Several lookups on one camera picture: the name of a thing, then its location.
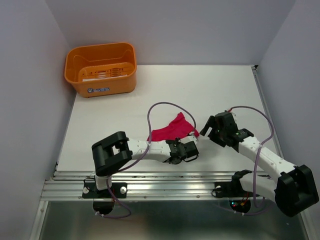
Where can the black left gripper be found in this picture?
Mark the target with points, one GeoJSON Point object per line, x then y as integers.
{"type": "Point", "coordinates": [176, 140]}

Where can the aluminium rail frame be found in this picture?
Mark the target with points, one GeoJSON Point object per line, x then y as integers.
{"type": "Point", "coordinates": [167, 202]}

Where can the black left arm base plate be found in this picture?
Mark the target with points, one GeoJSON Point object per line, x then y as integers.
{"type": "Point", "coordinates": [90, 191]}

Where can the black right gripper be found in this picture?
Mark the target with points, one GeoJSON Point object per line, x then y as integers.
{"type": "Point", "coordinates": [211, 122]}

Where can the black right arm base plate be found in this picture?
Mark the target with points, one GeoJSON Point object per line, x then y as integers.
{"type": "Point", "coordinates": [228, 189]}

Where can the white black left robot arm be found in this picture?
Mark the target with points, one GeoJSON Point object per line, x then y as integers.
{"type": "Point", "coordinates": [113, 152]}

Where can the red t-shirt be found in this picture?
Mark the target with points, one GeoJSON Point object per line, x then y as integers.
{"type": "Point", "coordinates": [177, 128]}

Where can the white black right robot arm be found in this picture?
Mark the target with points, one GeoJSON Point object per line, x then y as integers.
{"type": "Point", "coordinates": [292, 188]}

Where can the orange plastic basket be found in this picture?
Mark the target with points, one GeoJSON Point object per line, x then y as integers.
{"type": "Point", "coordinates": [102, 69]}

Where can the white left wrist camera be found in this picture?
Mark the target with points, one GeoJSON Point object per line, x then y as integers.
{"type": "Point", "coordinates": [191, 137]}

